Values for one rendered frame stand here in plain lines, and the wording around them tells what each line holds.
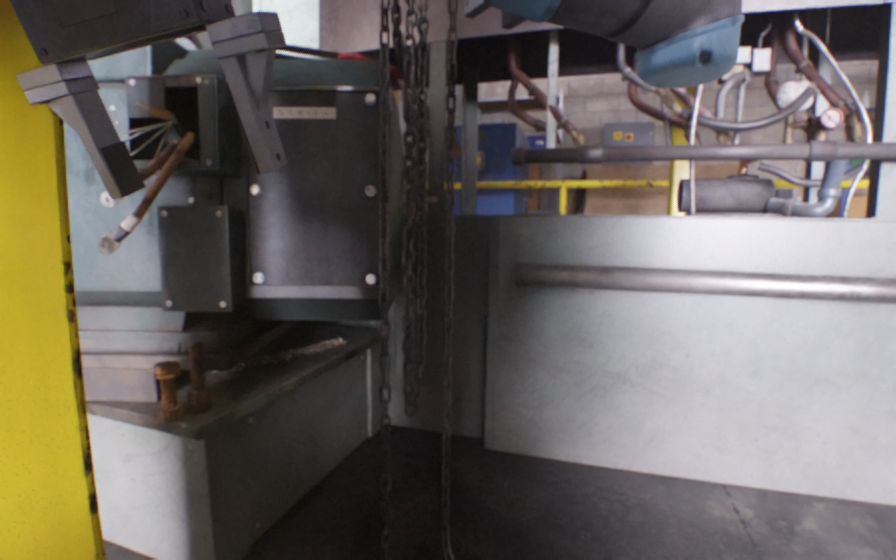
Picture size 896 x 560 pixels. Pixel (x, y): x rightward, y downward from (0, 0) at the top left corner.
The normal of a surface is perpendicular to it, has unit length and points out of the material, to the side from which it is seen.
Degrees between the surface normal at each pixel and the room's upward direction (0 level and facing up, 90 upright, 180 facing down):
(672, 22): 146
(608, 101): 90
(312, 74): 45
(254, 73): 113
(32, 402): 90
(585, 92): 90
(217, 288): 90
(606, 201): 74
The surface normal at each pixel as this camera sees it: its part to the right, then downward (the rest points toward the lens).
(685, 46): -0.50, 0.14
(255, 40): -0.08, 0.50
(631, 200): -0.33, -0.17
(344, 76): 0.04, -0.62
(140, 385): 0.04, 0.11
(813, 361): -0.30, 0.11
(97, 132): 0.98, -0.10
